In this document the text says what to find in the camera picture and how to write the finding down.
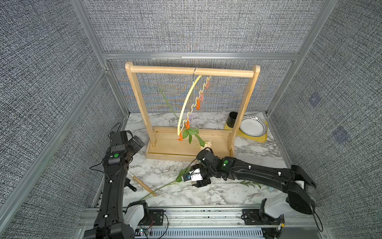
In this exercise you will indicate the wooden handled spatula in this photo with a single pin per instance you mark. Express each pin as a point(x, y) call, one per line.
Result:
point(148, 189)

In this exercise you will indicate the white rose with stem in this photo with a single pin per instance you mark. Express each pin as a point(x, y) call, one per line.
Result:
point(179, 179)

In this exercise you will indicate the peach rose with stem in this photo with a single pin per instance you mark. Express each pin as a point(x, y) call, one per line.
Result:
point(193, 131)

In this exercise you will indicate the black scoop tool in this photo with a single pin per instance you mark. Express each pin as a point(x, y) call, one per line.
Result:
point(127, 184)

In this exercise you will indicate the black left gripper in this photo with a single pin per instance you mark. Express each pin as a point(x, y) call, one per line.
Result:
point(135, 146)

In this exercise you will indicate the black cup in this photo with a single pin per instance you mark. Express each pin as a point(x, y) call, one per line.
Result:
point(231, 119)

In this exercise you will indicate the white patterned plate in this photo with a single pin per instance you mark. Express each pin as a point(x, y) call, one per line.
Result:
point(253, 126)

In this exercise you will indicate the orange bottom clip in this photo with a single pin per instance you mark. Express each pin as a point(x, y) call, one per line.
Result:
point(180, 137)

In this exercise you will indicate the yellow plastic clip hanger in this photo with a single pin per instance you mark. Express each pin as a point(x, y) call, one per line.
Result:
point(181, 117)

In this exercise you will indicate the wooden hanging rack frame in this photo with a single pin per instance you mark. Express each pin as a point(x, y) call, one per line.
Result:
point(163, 144)

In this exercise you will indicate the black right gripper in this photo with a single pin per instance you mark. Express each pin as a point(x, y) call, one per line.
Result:
point(201, 183)

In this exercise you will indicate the green leafy sprig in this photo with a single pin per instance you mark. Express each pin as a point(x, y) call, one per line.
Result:
point(249, 183)

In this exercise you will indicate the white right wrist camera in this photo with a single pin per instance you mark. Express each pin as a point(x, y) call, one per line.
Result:
point(193, 175)

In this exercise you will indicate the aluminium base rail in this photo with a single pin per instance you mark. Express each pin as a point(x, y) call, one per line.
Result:
point(227, 222)

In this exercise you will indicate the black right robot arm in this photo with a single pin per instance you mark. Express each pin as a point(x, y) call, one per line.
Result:
point(297, 189)

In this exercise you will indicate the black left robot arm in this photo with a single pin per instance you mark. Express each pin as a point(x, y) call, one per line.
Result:
point(109, 223)

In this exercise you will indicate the yellow tray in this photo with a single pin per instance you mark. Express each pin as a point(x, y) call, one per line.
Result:
point(261, 139)

